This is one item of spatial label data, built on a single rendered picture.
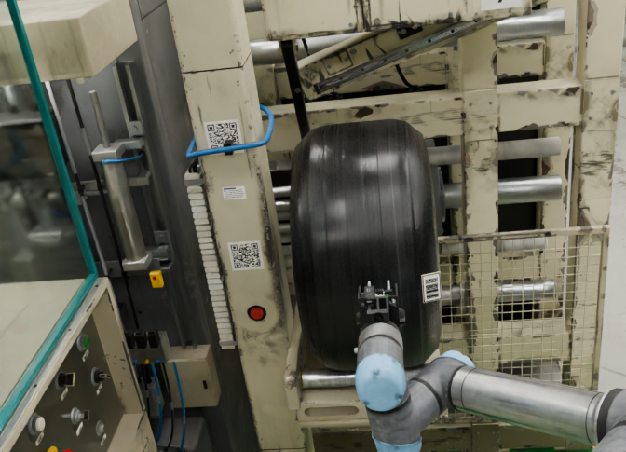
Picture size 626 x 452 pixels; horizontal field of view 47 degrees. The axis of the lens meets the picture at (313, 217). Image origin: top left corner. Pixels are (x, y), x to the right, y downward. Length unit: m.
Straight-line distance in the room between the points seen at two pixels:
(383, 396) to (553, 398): 0.25
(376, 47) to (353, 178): 0.49
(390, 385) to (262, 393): 0.82
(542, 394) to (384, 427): 0.25
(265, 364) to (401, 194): 0.62
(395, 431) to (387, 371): 0.12
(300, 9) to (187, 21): 0.33
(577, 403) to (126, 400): 1.06
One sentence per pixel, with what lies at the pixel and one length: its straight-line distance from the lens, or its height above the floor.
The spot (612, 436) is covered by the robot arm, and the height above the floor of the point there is 1.34.
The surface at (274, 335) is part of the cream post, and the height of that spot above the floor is 0.99.
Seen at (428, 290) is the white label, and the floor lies 1.22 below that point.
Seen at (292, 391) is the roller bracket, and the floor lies 0.91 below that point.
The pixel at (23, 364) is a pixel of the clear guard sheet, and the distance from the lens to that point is 1.35.
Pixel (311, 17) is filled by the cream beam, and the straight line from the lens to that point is 1.72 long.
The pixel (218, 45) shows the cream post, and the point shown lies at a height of 1.70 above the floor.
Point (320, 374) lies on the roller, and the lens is 1.76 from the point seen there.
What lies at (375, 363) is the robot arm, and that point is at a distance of 1.12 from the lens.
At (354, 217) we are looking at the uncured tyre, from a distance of 1.44.
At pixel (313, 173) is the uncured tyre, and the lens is 1.50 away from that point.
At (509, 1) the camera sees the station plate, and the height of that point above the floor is 1.67.
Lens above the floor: 2.03
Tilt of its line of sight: 27 degrees down
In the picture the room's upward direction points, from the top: 8 degrees counter-clockwise
